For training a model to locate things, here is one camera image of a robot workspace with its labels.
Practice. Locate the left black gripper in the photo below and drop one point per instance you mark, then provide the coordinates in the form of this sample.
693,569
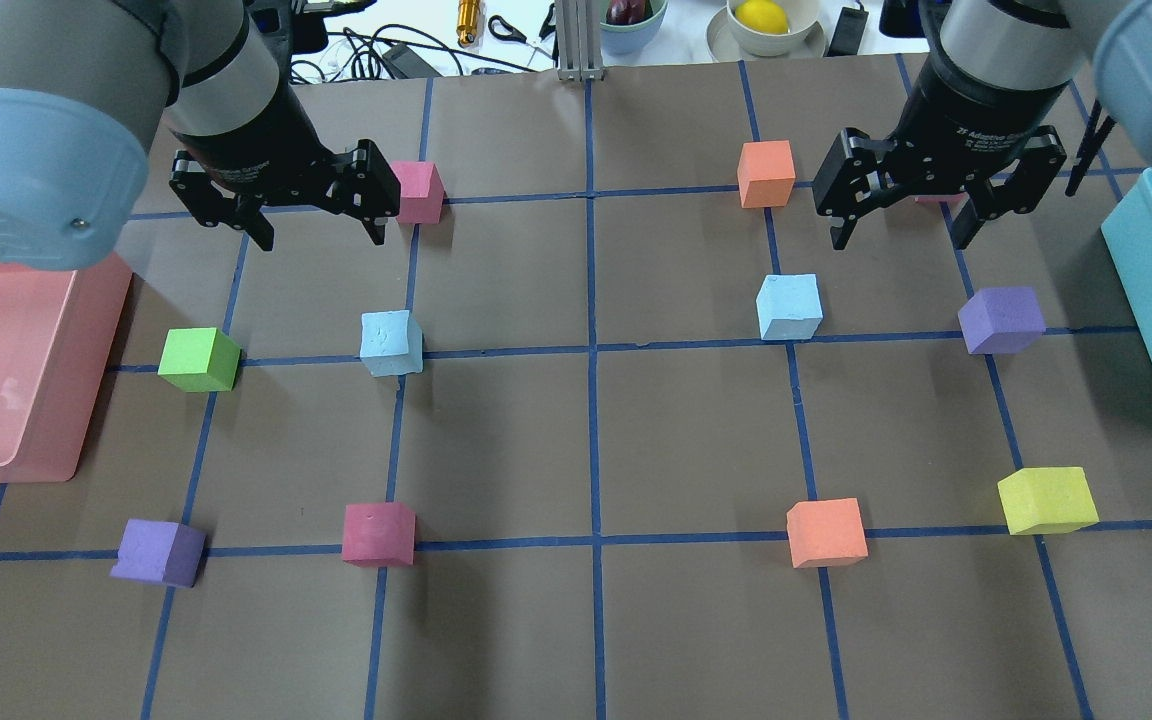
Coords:
254,135

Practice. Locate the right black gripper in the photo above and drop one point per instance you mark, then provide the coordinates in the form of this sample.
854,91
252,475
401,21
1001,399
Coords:
958,125

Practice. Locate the light blue block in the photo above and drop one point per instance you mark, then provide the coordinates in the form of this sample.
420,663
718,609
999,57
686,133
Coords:
788,307
391,343

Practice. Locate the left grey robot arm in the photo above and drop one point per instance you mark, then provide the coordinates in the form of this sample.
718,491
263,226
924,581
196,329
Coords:
84,86

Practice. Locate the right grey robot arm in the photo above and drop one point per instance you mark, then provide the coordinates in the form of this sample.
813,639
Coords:
1034,45

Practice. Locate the dark pink block far right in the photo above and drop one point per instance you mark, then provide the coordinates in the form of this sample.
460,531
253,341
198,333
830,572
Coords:
950,199

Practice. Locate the dark pink block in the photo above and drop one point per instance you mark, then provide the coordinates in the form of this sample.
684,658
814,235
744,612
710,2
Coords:
379,535
950,199

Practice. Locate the pink block far left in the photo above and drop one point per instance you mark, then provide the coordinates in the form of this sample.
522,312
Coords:
421,192

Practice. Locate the purple block right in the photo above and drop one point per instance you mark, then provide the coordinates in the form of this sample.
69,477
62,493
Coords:
1001,320

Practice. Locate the purple block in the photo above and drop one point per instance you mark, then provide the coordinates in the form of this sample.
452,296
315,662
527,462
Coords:
159,553
1001,320

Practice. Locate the black power adapter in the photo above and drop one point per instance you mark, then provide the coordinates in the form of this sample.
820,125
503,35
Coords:
850,27

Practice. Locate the orange block far right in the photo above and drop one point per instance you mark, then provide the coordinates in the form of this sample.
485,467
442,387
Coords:
766,174

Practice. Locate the orange block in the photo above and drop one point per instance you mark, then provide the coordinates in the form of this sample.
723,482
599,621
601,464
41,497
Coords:
766,174
826,533

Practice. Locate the green block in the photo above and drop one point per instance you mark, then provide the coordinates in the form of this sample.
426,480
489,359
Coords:
199,360

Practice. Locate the bowl with lemon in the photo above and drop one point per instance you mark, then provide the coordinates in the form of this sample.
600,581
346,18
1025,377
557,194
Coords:
802,15

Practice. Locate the yellow lemon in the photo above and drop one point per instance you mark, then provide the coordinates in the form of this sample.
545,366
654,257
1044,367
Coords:
763,16

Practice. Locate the brass cylinder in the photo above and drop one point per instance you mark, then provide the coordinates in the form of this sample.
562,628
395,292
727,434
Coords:
468,22

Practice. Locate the black scissors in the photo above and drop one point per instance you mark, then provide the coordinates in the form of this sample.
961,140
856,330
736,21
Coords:
499,28

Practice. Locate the pink tray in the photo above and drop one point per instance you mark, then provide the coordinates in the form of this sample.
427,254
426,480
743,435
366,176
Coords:
56,333

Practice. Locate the dark pink block near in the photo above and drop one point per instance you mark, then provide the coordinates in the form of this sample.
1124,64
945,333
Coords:
379,535

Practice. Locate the yellow block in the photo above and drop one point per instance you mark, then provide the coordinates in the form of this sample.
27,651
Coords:
1047,501

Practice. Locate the green bowl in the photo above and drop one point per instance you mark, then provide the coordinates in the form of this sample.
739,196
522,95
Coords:
628,26

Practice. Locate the purple block near left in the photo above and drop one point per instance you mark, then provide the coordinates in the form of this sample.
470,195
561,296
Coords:
159,553

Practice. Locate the orange block near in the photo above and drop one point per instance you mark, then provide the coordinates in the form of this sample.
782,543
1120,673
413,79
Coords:
826,533

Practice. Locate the aluminium profile post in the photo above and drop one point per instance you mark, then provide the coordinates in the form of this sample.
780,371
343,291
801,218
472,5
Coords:
579,40

